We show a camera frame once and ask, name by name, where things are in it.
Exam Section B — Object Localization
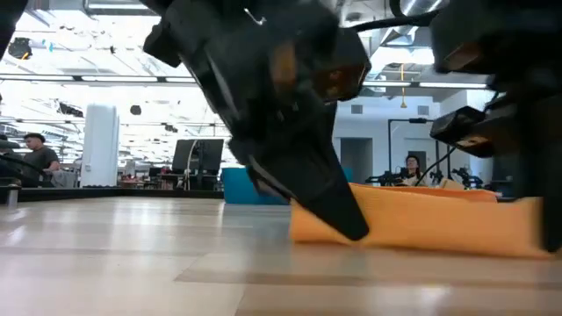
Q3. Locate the silver slanted ventilation duct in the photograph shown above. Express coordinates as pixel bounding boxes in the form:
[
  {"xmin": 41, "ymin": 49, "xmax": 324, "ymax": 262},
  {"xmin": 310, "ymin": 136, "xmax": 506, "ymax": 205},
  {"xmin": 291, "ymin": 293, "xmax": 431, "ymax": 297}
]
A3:
[{"xmin": 381, "ymin": 0, "xmax": 447, "ymax": 45}]

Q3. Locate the person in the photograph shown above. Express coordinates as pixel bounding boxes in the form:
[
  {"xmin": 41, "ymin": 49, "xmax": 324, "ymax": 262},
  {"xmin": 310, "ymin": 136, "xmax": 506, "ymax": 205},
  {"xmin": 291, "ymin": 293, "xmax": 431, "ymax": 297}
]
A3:
[
  {"xmin": 19, "ymin": 133, "xmax": 61, "ymax": 188},
  {"xmin": 401, "ymin": 154, "xmax": 430, "ymax": 188}
]

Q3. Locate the black background monitor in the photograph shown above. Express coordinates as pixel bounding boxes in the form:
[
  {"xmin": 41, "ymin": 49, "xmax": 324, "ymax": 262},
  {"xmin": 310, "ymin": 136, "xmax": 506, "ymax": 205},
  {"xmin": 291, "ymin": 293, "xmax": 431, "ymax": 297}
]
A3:
[{"xmin": 170, "ymin": 138, "xmax": 225, "ymax": 190}]

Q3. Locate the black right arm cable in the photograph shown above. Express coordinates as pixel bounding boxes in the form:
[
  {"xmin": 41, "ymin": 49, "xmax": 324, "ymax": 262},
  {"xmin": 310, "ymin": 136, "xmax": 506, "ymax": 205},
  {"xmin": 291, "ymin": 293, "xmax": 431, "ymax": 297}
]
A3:
[{"xmin": 414, "ymin": 147, "xmax": 458, "ymax": 188}]

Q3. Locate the orange microfiber towel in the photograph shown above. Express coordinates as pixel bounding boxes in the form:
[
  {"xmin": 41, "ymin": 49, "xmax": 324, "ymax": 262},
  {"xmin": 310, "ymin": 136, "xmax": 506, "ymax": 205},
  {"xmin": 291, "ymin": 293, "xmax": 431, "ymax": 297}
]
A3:
[{"xmin": 289, "ymin": 182, "xmax": 555, "ymax": 260}]

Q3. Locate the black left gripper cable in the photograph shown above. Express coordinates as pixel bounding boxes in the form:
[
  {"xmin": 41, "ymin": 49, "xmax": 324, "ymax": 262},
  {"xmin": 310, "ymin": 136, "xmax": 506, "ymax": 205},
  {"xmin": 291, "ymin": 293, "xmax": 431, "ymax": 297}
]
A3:
[{"xmin": 350, "ymin": 0, "xmax": 440, "ymax": 34}]

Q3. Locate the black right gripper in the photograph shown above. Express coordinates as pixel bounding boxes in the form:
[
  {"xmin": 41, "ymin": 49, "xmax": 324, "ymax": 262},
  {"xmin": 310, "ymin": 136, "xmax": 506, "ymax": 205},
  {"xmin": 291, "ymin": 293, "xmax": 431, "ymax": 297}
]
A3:
[{"xmin": 485, "ymin": 72, "xmax": 562, "ymax": 254}]

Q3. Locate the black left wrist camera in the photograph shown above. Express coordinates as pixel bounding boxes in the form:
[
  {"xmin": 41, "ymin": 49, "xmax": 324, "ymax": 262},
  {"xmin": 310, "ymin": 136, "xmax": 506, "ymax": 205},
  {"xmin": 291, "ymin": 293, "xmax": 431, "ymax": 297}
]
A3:
[{"xmin": 315, "ymin": 28, "xmax": 372, "ymax": 103}]

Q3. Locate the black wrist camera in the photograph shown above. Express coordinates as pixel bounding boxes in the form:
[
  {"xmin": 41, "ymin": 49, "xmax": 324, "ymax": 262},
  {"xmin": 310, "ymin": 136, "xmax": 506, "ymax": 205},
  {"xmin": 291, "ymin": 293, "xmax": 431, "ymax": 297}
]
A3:
[
  {"xmin": 429, "ymin": 105, "xmax": 500, "ymax": 159},
  {"xmin": 315, "ymin": 28, "xmax": 372, "ymax": 103}
]

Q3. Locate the yellow hanging cord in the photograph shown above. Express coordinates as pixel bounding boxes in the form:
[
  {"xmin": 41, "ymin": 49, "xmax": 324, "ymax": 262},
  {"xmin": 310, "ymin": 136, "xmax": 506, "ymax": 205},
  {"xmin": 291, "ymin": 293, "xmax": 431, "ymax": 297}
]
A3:
[{"xmin": 399, "ymin": 63, "xmax": 407, "ymax": 110}]

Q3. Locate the white building pillar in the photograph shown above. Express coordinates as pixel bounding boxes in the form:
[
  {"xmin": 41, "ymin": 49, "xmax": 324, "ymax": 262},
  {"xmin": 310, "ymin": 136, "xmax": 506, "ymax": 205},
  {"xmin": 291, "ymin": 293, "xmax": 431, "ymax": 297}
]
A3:
[{"xmin": 81, "ymin": 104, "xmax": 120, "ymax": 189}]

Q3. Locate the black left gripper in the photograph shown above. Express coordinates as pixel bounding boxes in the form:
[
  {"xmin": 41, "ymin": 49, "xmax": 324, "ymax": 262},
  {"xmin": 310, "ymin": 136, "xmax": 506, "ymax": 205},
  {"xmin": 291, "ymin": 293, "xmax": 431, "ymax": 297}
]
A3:
[{"xmin": 184, "ymin": 4, "xmax": 370, "ymax": 241}]

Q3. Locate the black background station frame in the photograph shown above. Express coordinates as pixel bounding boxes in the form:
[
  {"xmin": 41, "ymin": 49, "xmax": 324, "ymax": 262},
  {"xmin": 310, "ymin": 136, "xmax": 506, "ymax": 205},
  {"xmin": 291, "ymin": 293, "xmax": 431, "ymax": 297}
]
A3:
[{"xmin": 387, "ymin": 117, "xmax": 451, "ymax": 185}]

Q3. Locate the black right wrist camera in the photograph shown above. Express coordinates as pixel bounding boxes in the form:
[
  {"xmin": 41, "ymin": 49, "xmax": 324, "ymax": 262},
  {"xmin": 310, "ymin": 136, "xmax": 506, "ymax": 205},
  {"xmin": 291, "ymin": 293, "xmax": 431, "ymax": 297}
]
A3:
[{"xmin": 429, "ymin": 105, "xmax": 500, "ymax": 159}]

